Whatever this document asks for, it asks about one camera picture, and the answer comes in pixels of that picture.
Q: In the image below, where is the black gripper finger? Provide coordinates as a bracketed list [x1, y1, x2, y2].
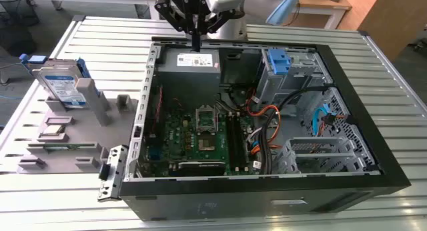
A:
[154, 0, 199, 53]
[196, 10, 247, 53]

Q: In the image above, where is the hard disk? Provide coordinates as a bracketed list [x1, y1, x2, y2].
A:
[19, 54, 102, 112]

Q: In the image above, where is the blue data wire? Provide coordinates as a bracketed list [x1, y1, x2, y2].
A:
[312, 103, 331, 137]

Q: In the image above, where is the metal disk bay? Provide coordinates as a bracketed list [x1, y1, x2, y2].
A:
[284, 136, 371, 176]

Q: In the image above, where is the blue drive latch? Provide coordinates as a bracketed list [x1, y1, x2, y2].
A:
[267, 48, 291, 76]

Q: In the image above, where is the grey power supply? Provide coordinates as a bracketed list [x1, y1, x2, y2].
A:
[155, 47, 223, 111]

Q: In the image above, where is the metal drive cage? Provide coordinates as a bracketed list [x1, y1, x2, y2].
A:
[255, 47, 334, 109]

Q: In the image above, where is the metal socket cover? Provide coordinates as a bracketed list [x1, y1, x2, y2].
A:
[195, 106, 220, 133]

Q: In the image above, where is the black RAM slot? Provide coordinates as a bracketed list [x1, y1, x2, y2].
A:
[232, 110, 244, 172]
[236, 110, 250, 172]
[228, 110, 240, 172]
[224, 110, 236, 172]

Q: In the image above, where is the CPU socket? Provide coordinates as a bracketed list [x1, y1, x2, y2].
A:
[196, 137, 218, 152]

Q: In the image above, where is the green motherboard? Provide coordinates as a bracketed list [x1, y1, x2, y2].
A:
[138, 104, 264, 178]

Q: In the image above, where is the wooden cabinet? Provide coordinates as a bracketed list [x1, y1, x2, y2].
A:
[338, 0, 427, 63]

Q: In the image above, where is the grey parts rack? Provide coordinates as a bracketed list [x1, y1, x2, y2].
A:
[15, 78, 140, 176]

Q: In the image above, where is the blue board connector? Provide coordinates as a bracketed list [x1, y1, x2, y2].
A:
[148, 146, 162, 161]

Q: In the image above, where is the black graphics card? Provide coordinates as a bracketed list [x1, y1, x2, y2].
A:
[168, 160, 227, 177]

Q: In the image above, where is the silver CPU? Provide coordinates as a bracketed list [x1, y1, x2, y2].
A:
[39, 125, 67, 137]

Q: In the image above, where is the green RAM stick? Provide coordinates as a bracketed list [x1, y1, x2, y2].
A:
[42, 143, 83, 151]

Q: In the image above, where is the metal card retention latch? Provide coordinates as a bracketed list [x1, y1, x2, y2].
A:
[96, 144, 131, 201]

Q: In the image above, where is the black open PC case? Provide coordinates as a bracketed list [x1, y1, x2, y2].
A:
[119, 35, 412, 221]

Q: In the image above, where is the yellow black wire bundle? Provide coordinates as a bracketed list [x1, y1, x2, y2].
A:
[215, 98, 243, 112]

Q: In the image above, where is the red yellow wire bundle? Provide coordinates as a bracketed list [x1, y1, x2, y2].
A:
[246, 103, 283, 145]

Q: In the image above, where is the black wire mesh bin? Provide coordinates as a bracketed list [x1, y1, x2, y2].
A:
[0, 0, 39, 58]

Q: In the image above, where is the black cable bundle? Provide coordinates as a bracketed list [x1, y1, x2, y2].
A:
[258, 83, 336, 176]

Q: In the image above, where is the orange wire bundle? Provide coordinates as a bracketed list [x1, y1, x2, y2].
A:
[248, 140, 283, 157]

